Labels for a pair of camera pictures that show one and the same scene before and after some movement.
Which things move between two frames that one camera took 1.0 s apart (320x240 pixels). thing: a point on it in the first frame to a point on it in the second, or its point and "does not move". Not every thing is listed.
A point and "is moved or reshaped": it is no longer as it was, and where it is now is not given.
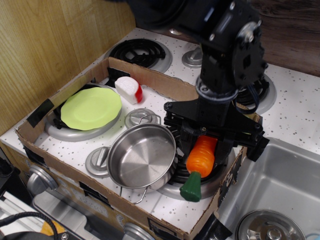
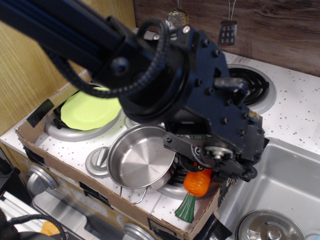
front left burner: x=55 y=128 does not move
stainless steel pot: x=142 y=156 does not move
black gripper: x=216 y=115 to x=226 y=160
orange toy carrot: x=199 y=163 is moved or reshaped
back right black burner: x=266 y=91 does not move
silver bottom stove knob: x=132 y=231 does not move
